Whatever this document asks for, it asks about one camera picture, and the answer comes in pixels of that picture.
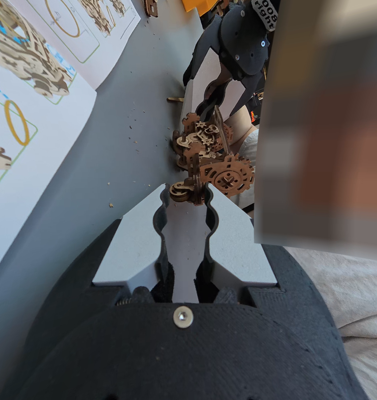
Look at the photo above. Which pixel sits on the yellow plastic object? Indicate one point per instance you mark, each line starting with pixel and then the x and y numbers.
pixel 197 5

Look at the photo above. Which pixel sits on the wooden mechanical puzzle model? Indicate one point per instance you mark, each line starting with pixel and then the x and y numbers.
pixel 226 175

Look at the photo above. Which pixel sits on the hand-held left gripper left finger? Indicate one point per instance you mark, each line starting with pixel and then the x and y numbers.
pixel 129 247

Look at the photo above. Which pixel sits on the person's white shirt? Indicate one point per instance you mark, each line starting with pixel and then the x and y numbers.
pixel 249 150

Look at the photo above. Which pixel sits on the small wooden stick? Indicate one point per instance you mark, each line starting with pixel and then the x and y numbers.
pixel 175 100

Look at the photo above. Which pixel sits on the grey desk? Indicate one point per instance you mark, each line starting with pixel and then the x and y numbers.
pixel 113 156

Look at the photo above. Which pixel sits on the white instruction booklet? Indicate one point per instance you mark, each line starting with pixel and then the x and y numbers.
pixel 35 131

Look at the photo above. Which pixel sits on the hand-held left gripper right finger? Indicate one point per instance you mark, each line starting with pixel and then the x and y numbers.
pixel 235 247

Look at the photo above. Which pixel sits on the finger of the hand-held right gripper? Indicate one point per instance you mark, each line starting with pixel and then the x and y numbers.
pixel 233 93
pixel 204 68

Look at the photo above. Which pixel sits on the black device with orange lights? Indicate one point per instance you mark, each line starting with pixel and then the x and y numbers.
pixel 254 115

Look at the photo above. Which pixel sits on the person's right forearm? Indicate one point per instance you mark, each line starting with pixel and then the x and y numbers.
pixel 243 125

